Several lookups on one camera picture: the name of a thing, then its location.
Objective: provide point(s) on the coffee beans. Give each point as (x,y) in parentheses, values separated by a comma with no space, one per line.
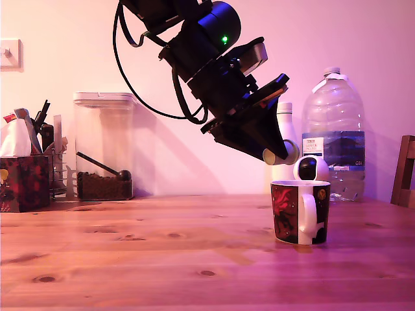
(100,189)

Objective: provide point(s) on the white bottle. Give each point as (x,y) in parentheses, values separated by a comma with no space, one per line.
(287,128)

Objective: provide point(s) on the large clear water bottle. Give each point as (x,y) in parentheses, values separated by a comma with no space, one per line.
(334,113)

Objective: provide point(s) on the black scoop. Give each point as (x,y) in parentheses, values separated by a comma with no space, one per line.
(123,175)

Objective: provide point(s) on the clear storage jar, white lid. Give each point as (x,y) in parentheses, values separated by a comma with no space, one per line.
(103,129)

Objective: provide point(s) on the clear ruler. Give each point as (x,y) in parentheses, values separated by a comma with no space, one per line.
(57,133)

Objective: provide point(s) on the black utensils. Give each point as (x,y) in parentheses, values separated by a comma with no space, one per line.
(45,129)

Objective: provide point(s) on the grey tool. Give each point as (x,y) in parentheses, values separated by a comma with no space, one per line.
(30,129)

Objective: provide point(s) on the white tissue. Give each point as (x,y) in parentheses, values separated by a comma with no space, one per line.
(14,139)

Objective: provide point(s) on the dark floral tissue box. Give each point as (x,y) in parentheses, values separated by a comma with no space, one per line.
(22,184)

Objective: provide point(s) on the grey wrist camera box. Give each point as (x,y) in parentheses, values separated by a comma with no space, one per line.
(259,55)

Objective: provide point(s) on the small white round camera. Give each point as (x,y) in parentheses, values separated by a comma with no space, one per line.
(319,168)

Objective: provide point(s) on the white wall switch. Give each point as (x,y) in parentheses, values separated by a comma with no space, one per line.
(11,55)

